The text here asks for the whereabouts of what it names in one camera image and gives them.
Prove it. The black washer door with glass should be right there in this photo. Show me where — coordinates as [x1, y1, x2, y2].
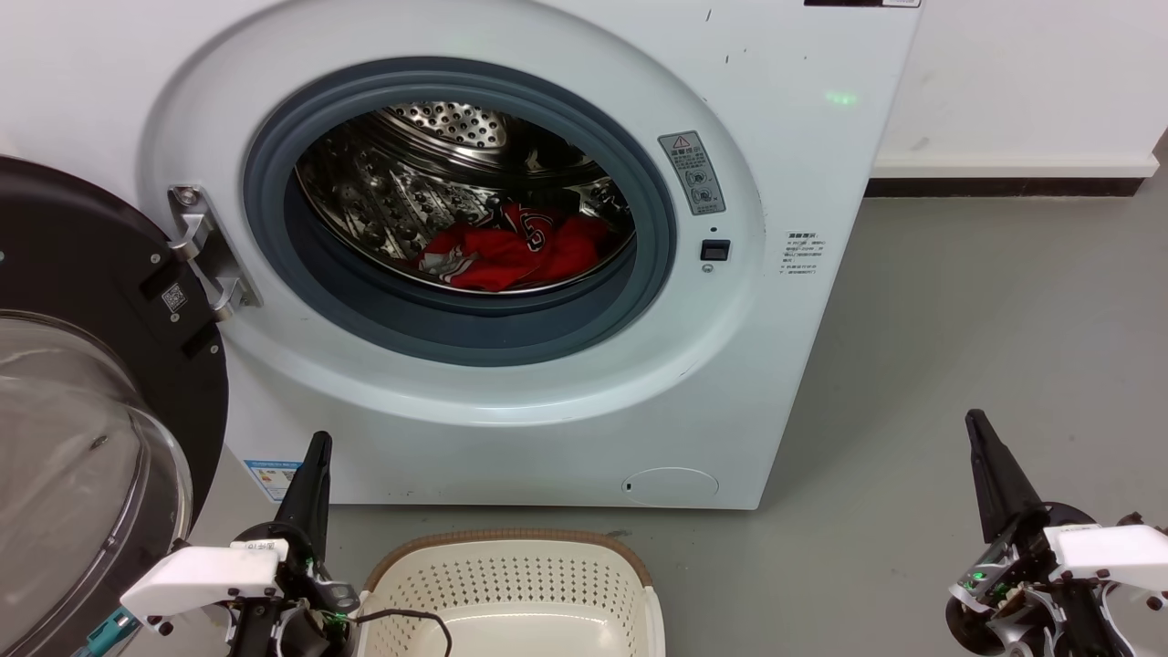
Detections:
[0, 155, 229, 657]

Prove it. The cream perforated plastic laundry basket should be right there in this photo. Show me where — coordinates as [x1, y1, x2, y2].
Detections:
[354, 529, 667, 657]

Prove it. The grey rubber door gasket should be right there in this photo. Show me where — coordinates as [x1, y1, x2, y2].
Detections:
[242, 57, 678, 368]

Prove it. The grey warning sticker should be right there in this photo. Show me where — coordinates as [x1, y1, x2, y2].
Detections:
[658, 130, 727, 217]

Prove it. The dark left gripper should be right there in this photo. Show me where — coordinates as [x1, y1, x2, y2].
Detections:
[228, 433, 361, 657]

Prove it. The stainless steel washing machine drum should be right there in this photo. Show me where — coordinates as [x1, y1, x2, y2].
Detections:
[295, 100, 637, 296]

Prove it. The silver metal door hinge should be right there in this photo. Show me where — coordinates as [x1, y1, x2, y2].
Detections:
[168, 185, 264, 320]

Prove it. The black and white baseboard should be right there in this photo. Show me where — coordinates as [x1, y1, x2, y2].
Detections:
[865, 153, 1160, 198]

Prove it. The white front-load washing machine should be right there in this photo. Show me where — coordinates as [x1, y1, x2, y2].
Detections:
[0, 0, 923, 510]

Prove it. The red sports jersey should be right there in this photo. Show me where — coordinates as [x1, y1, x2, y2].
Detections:
[418, 203, 614, 293]

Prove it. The thin black cable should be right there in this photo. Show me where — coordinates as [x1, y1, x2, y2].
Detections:
[351, 607, 454, 657]

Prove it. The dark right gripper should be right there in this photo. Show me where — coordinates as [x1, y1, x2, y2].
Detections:
[944, 410, 1132, 657]

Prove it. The teal plug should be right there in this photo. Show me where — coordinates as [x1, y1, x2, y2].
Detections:
[78, 610, 140, 657]

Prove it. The blue and white energy label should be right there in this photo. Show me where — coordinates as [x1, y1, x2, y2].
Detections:
[244, 459, 302, 504]

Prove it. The round white filter cover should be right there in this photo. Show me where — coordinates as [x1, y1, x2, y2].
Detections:
[621, 467, 720, 506]

